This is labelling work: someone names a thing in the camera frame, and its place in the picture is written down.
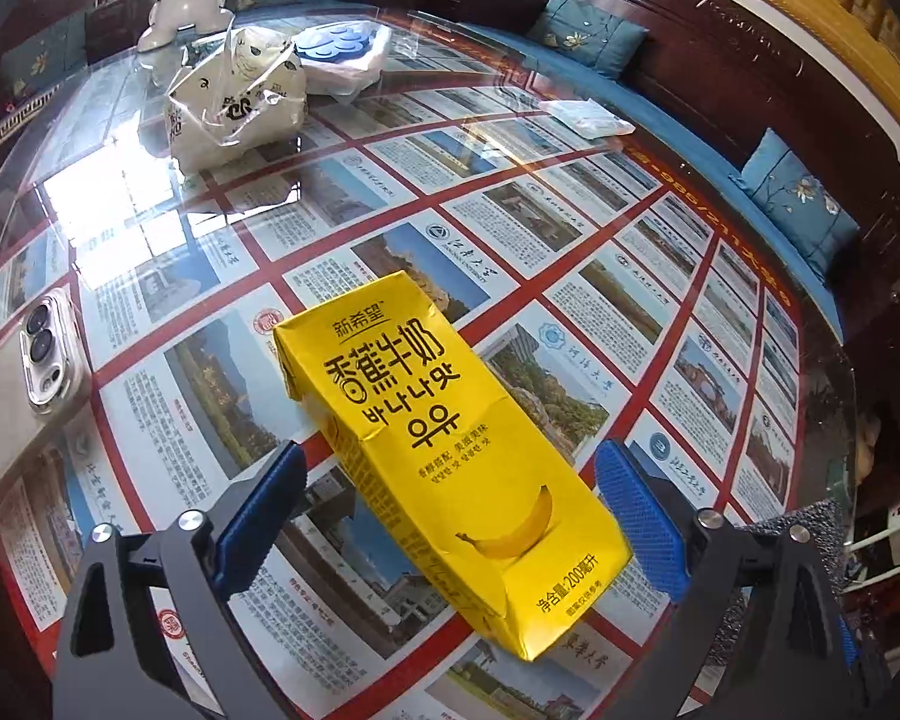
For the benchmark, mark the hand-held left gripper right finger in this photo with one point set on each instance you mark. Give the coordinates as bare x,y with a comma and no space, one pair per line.
641,517

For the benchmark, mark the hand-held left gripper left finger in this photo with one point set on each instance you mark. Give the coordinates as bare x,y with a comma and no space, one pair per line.
262,517

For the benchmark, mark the yellow banana milk carton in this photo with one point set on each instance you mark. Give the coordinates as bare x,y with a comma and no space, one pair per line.
420,450

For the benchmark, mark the carved wooden glass-top coffee table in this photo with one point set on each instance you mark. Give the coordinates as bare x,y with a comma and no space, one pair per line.
825,427

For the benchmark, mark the white shelf unit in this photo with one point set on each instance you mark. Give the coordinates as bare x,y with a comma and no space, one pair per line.
881,540

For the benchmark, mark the smartphone in clear case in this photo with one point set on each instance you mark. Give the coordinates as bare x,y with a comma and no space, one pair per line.
15,420

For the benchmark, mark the red grid printed poster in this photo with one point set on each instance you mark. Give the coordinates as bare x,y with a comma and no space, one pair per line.
570,255

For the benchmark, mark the blue embroidered cushion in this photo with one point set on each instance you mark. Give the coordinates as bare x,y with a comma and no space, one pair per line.
795,199
585,34

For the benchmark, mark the blue sofa seat cushion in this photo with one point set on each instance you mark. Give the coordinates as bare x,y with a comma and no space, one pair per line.
682,120

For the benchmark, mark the clear plastic packet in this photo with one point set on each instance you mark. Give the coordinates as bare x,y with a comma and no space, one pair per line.
586,118

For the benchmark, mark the white printed plastic bag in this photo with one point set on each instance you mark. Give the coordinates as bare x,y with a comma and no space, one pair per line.
225,112

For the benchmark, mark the carved dark wooden sofa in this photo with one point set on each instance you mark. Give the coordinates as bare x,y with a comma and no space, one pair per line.
757,75

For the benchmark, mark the white container blue lid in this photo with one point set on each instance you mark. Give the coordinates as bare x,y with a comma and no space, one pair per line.
337,45

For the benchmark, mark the golden carved wall frame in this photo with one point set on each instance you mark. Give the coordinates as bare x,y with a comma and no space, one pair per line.
832,15

